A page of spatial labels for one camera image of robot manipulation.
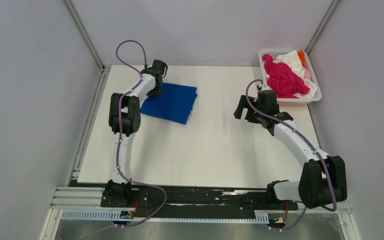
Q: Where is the blue graphic t-shirt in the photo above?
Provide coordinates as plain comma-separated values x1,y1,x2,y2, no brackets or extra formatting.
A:
140,82,198,125

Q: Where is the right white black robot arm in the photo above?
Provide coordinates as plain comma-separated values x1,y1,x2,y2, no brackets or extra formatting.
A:
233,89,348,212

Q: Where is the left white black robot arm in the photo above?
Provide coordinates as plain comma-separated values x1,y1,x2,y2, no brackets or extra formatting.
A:
100,59,168,208

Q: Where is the magenta t-shirt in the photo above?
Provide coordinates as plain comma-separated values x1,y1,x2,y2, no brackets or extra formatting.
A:
261,54,311,99

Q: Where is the white plastic laundry basket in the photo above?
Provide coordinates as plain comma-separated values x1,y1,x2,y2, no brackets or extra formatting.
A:
258,49,322,106

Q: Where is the pink t-shirt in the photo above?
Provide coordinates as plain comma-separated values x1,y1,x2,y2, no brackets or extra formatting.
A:
303,67,311,80

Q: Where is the white t-shirt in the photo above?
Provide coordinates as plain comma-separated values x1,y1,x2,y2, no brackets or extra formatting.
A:
273,50,318,99

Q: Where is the orange t-shirt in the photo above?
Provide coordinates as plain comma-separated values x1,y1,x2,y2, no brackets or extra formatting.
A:
297,50,308,69

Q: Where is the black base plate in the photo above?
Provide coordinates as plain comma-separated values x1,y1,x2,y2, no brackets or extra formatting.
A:
111,185,298,218

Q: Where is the aluminium frame rail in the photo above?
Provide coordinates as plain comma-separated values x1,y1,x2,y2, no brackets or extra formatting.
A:
40,184,361,240

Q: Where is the white slotted cable duct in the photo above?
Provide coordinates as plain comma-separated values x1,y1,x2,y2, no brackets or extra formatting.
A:
60,209,270,224

